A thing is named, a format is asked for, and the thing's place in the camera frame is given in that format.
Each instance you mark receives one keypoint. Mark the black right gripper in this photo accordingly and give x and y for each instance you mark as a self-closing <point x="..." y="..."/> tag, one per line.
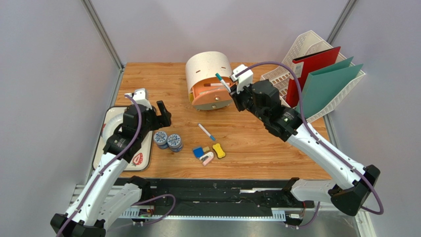
<point x="238" y="97"/>

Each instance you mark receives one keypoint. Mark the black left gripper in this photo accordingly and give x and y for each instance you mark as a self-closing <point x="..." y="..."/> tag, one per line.
<point x="163" y="120"/>

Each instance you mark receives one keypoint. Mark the blue patterned tape roll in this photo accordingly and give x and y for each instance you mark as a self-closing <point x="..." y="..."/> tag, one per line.
<point x="175" y="143"/>
<point x="161" y="139"/>

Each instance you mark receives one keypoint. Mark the white blue marker pen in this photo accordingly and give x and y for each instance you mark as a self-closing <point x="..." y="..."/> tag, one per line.
<point x="206" y="132"/>

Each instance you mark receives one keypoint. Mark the white brown marker pen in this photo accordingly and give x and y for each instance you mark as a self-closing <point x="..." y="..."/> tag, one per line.
<point x="215" y="84"/>

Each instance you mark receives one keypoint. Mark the white teal marker pen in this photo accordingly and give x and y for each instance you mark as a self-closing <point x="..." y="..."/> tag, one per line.
<point x="222" y="81"/>

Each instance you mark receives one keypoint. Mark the round drawer storage box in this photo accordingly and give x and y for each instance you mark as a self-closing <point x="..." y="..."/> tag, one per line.
<point x="200" y="69"/>

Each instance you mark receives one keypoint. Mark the yellow bone-shaped eraser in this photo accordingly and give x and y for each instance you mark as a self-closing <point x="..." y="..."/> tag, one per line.
<point x="219" y="150"/>

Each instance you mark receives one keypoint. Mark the red file folder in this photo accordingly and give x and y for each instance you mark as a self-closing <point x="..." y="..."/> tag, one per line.
<point x="302" y="66"/>

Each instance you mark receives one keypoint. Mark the teal file folder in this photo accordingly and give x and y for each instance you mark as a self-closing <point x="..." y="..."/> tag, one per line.
<point x="323" y="84"/>

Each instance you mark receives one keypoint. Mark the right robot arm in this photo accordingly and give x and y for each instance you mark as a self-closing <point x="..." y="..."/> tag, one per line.
<point x="350" y="182"/>

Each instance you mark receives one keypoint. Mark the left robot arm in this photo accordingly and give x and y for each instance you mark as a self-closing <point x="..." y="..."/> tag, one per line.
<point x="91" y="215"/>

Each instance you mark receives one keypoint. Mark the blue grey lint roller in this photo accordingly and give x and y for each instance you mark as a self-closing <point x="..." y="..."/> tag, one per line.
<point x="198" y="151"/>

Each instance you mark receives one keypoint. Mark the strawberry pattern tray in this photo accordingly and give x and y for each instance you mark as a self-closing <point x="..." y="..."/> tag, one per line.
<point x="140" y="160"/>

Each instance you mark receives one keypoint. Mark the white paper plate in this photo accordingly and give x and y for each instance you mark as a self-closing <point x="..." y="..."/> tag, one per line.
<point x="111" y="122"/>

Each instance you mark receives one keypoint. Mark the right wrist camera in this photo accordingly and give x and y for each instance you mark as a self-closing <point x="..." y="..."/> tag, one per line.
<point x="243" y="80"/>

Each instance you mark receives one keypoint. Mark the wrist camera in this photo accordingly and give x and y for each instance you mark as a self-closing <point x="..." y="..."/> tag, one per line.
<point x="243" y="80"/>
<point x="140" y="96"/>

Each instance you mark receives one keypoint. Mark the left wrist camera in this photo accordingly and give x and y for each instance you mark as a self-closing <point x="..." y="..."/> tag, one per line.
<point x="140" y="96"/>

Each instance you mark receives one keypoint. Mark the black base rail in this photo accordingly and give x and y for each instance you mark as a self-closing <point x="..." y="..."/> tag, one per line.
<point x="222" y="198"/>

